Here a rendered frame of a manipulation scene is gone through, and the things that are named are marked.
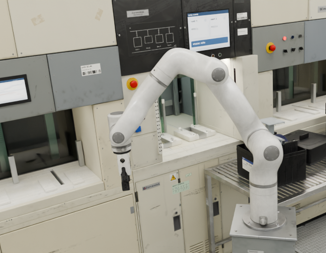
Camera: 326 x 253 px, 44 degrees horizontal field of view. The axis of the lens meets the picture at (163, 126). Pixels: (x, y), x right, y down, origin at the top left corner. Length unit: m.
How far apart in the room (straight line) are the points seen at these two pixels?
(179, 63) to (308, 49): 1.48
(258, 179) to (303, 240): 1.51
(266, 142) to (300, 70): 1.95
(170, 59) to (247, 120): 0.40
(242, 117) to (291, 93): 1.87
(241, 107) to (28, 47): 1.00
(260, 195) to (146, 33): 1.00
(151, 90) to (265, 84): 1.23
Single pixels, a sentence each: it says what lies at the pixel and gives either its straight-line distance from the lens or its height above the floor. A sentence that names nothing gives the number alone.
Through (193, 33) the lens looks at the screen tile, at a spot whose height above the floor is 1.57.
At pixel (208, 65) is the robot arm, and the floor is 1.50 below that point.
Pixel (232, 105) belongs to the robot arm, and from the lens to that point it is 1.64.
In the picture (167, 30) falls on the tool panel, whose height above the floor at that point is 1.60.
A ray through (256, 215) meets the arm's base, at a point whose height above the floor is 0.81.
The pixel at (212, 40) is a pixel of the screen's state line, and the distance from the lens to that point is 2.38.
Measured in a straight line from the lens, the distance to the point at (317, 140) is 2.64.
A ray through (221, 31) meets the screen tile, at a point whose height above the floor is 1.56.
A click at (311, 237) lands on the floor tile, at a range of 3.27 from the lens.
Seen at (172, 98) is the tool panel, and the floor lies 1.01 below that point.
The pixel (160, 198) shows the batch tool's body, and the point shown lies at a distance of 2.39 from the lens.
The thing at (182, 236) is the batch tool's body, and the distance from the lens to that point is 2.59.
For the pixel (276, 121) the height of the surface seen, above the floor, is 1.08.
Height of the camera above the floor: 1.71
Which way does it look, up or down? 16 degrees down
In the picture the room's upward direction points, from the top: 5 degrees counter-clockwise
